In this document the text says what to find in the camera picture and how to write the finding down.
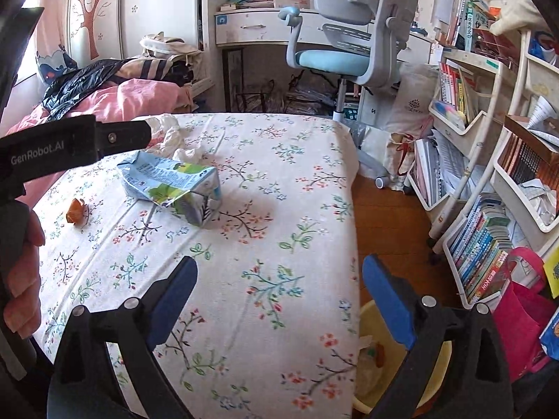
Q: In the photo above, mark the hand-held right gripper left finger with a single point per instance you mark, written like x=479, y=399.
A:
x=172, y=301

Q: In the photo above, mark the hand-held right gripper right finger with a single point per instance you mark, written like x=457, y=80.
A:
x=386, y=301

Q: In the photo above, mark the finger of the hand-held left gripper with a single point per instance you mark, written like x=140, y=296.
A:
x=126, y=136

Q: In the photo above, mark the yellow plastic bin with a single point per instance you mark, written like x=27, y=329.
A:
x=364, y=310

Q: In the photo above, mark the crushed blue drink carton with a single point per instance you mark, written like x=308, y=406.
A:
x=170, y=179

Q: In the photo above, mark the small white tissue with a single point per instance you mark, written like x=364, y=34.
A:
x=188, y=154

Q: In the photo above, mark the orange peel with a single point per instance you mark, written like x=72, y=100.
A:
x=76, y=212

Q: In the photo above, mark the person's left hand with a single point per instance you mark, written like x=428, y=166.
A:
x=28, y=288

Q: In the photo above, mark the pink blanket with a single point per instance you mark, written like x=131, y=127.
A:
x=139, y=96

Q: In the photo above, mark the black plastic bag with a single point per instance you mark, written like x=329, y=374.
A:
x=83, y=83

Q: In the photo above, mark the pink dark striped cloth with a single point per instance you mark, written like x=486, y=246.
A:
x=148, y=69

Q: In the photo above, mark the blue whale print cushion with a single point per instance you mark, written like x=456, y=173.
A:
x=54, y=66

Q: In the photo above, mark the dark cloth bag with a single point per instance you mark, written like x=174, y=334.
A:
x=181, y=73

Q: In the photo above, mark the floral tablecloth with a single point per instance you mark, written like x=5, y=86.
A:
x=244, y=235

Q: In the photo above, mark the cream tote bag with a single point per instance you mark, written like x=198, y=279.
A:
x=168, y=46

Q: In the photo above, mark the row of colourful books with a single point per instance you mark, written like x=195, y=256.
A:
x=482, y=248

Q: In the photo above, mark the white wardrobe with tree decal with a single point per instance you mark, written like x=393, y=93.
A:
x=144, y=8

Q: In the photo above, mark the pink shopping bag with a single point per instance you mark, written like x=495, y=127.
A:
x=519, y=323

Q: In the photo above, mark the pink curtain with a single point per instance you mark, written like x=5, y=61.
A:
x=52, y=13

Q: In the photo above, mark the stack of white folders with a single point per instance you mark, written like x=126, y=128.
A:
x=436, y=170

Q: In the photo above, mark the white desk with drawers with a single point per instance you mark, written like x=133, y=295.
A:
x=249, y=26

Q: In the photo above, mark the yellow book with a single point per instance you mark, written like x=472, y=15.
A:
x=552, y=273

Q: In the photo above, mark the large white book cart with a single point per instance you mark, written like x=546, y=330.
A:
x=506, y=174

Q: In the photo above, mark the crumpled newspaper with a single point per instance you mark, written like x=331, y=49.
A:
x=539, y=200

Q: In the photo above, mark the row of brown books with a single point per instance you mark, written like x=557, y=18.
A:
x=524, y=161

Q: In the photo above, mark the white bag with tree logo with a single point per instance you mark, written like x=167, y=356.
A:
x=412, y=104

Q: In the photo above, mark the brown wooden box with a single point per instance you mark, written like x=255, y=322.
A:
x=528, y=133

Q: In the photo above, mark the row of thin books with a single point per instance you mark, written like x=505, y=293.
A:
x=454, y=89

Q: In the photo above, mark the folded printed paper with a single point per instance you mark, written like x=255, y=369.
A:
x=543, y=118

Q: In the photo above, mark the stack of upright books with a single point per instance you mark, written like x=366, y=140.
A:
x=460, y=13

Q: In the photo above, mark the beige cloth bag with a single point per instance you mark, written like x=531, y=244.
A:
x=517, y=11

